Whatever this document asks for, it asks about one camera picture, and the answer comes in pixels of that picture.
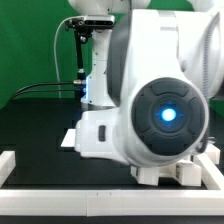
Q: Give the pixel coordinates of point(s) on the white chair seat tray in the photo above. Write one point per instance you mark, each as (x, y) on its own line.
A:
(170, 171)

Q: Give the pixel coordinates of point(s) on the white chair back frame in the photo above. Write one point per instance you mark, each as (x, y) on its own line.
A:
(211, 155)

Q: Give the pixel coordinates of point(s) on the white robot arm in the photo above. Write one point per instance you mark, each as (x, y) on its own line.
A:
(154, 72)

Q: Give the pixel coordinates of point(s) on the white fiducial tag sheet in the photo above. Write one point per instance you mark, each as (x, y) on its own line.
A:
(69, 139)

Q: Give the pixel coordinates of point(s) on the white front fence bar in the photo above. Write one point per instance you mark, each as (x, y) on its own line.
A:
(112, 202)

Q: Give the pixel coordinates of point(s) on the white left fence piece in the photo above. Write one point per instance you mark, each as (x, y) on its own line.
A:
(7, 164)

